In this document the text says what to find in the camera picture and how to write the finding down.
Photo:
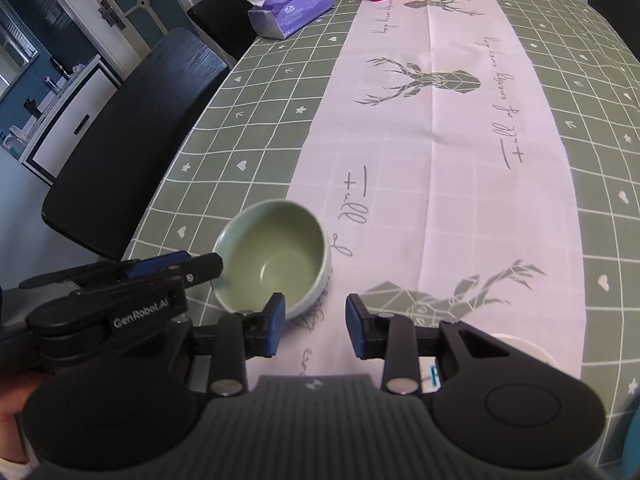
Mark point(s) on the green checked tablecloth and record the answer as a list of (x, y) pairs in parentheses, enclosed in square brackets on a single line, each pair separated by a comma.
[(250, 125)]

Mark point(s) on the white dish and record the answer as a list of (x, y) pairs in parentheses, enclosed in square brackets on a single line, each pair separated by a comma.
[(530, 347)]

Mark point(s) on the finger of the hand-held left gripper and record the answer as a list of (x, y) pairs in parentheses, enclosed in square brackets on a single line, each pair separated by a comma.
[(155, 264), (205, 266)]

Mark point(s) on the white cabinet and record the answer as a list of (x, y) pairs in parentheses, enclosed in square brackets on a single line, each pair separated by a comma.
[(65, 120)]

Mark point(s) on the person's left hand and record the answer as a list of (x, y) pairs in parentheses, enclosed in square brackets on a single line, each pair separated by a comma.
[(10, 425)]

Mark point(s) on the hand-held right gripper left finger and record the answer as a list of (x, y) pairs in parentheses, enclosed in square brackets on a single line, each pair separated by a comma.
[(275, 325)]

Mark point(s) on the black wooden chair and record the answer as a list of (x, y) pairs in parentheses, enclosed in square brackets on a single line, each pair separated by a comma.
[(225, 15), (617, 5), (135, 150)]

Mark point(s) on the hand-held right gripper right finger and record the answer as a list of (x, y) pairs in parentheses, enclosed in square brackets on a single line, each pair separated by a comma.
[(354, 330)]

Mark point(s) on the green ceramic bowl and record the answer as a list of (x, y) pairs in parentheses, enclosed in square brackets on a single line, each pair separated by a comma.
[(280, 250)]

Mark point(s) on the purple tissue pack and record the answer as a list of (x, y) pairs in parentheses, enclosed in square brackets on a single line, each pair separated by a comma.
[(300, 7)]

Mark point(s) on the glass panel door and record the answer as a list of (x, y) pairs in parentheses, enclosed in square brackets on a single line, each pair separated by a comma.
[(145, 15)]

